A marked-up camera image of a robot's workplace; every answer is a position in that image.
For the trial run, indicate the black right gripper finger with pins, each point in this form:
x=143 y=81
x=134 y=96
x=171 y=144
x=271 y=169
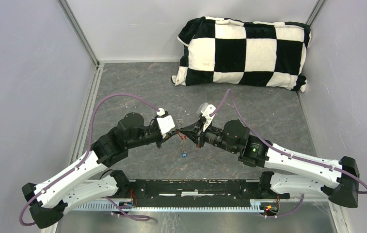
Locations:
x=192 y=135
x=194 y=128

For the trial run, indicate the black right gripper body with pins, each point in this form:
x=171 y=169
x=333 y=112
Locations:
x=203 y=137

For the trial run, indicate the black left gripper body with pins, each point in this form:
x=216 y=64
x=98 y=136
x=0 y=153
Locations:
x=160 y=140

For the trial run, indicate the red tag key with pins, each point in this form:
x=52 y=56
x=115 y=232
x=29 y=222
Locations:
x=182 y=136

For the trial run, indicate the silver metal key holder plate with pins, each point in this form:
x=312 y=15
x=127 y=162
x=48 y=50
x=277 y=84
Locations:
x=182 y=143

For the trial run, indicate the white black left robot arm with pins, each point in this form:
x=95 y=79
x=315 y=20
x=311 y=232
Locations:
x=50 y=200

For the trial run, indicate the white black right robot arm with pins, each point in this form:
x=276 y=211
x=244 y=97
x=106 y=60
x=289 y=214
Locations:
x=336 y=179

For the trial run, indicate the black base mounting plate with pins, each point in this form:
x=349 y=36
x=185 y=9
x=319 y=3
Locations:
x=197 y=201

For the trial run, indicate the black white checkered pillow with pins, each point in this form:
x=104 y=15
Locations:
x=225 y=50

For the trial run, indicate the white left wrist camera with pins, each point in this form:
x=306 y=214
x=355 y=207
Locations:
x=165 y=121

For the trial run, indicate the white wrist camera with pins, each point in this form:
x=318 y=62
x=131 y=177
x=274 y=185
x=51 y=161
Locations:
x=165 y=121
x=205 y=110

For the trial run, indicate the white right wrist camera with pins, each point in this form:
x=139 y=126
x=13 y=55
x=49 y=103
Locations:
x=205 y=110

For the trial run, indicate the aluminium frame rail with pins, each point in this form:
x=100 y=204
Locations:
x=299 y=193

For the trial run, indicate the white toothed cable duct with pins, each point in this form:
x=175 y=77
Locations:
x=105 y=205

